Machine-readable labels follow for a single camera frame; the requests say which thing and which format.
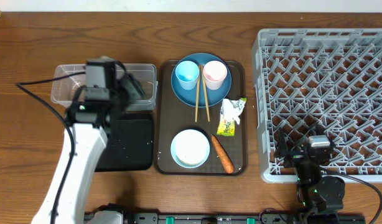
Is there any snack wrapper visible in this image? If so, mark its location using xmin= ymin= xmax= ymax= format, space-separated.
xmin=217 ymin=98 xmax=246 ymax=137

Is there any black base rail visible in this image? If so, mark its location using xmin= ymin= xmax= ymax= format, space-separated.
xmin=83 ymin=203 xmax=366 ymax=224

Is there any dark blue plate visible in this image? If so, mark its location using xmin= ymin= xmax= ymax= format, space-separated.
xmin=170 ymin=52 xmax=233 ymax=108

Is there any light blue cup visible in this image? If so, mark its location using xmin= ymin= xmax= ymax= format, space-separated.
xmin=175 ymin=60 xmax=199 ymax=90

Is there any right wooden chopstick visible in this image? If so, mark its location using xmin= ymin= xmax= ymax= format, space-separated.
xmin=200 ymin=65 xmax=210 ymax=122

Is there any light blue bowl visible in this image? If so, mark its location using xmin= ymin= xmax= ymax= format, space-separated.
xmin=170 ymin=129 xmax=210 ymax=169

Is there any brown serving tray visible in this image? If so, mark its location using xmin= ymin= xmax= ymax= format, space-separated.
xmin=154 ymin=60 xmax=248 ymax=176

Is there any wooden chopstick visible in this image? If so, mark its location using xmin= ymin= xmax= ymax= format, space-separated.
xmin=200 ymin=65 xmax=210 ymax=122
xmin=195 ymin=65 xmax=201 ymax=122

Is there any left wooden chopstick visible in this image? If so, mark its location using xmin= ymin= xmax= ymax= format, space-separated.
xmin=195 ymin=65 xmax=201 ymax=122

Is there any black tray bin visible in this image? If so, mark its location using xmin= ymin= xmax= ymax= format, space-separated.
xmin=95 ymin=113 xmax=154 ymax=172

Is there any pink cup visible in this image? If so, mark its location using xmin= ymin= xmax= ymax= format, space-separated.
xmin=203 ymin=60 xmax=228 ymax=90

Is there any grey dishwasher rack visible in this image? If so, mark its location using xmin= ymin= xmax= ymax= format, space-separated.
xmin=251 ymin=29 xmax=382 ymax=184

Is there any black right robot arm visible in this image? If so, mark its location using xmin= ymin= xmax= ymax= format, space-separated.
xmin=274 ymin=126 xmax=345 ymax=223

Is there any clear plastic bin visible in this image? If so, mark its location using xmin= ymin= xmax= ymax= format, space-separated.
xmin=51 ymin=63 xmax=158 ymax=111

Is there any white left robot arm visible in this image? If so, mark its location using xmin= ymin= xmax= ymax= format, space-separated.
xmin=32 ymin=59 xmax=145 ymax=223

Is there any orange carrot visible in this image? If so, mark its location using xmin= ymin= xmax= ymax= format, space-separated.
xmin=211 ymin=135 xmax=235 ymax=174

